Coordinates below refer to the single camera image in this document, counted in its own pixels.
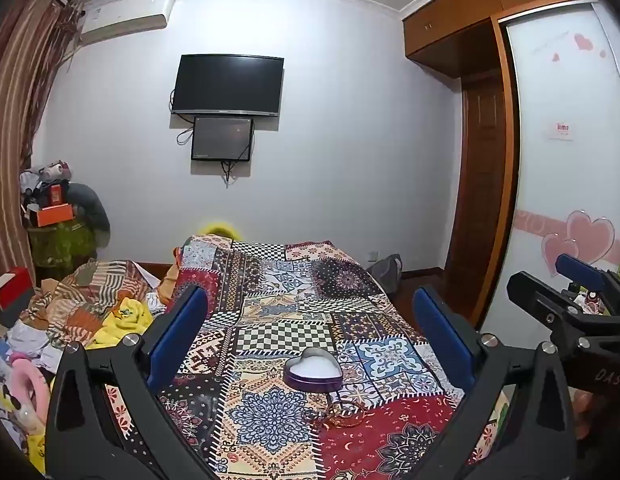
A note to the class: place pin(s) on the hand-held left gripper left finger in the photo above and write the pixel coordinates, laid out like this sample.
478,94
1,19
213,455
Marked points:
177,332

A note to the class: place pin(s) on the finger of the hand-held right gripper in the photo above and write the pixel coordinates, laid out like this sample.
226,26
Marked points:
540,300
580,267

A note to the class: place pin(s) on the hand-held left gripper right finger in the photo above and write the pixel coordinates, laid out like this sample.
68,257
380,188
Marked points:
442,332

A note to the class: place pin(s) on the purple heart-shaped tin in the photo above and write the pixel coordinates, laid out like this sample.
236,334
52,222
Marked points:
310,380

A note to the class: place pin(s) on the grey bag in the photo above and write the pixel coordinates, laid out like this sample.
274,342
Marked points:
389,271

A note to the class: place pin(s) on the striped orange quilt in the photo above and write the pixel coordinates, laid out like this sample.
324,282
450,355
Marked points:
84,290

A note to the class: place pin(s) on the yellow round object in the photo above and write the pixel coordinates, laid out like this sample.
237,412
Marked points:
219,227

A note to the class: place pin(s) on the patchwork printed blanket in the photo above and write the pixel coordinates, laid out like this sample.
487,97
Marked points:
290,280

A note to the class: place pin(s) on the brown wooden door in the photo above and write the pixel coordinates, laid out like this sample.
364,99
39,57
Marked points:
482,185

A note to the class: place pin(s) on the red and white sticker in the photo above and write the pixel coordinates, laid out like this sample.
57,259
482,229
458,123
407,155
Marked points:
562,130

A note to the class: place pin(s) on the pile of white cloths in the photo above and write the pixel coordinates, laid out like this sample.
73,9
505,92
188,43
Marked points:
37,345

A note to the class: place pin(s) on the orange box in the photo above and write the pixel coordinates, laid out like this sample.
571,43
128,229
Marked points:
52,215

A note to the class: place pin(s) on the red box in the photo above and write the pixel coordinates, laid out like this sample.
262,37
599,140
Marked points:
9,287

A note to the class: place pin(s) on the cartoon printed bag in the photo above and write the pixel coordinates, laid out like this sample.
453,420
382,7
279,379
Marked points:
4,410

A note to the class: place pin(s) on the brown striped curtain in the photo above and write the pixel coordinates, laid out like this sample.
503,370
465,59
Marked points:
17,125

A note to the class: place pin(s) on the wooden wardrobe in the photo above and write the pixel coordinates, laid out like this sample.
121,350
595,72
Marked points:
470,20

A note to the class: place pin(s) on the white air conditioner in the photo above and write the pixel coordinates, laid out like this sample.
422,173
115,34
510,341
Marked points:
124,17

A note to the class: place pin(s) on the small black wall monitor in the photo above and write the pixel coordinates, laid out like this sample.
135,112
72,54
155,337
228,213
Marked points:
222,137

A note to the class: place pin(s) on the black wall television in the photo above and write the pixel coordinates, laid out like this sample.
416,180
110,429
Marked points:
227,85

